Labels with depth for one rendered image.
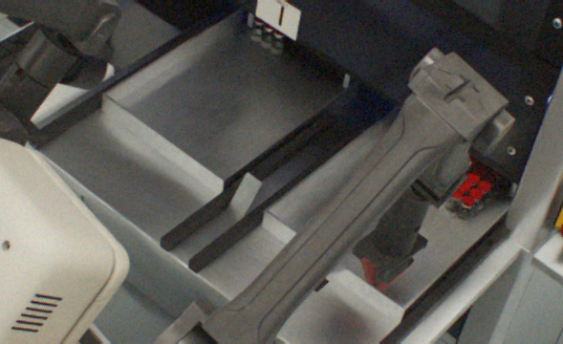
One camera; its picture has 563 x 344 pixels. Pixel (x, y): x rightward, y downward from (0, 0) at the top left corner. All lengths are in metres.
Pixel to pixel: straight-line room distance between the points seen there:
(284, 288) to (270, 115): 0.87
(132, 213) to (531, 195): 0.59
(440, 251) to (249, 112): 0.40
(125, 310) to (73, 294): 1.65
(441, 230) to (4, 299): 0.92
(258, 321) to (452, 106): 0.27
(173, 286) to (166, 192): 0.79
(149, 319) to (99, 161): 0.96
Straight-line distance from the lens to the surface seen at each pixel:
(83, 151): 1.95
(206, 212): 1.85
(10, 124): 1.44
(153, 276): 2.71
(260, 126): 2.02
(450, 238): 1.92
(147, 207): 1.88
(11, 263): 1.17
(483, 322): 2.10
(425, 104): 1.18
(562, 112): 1.77
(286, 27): 2.02
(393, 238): 1.70
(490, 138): 1.25
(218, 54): 2.14
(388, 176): 1.18
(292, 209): 1.90
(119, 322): 2.84
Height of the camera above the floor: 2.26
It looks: 45 degrees down
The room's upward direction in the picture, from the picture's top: 11 degrees clockwise
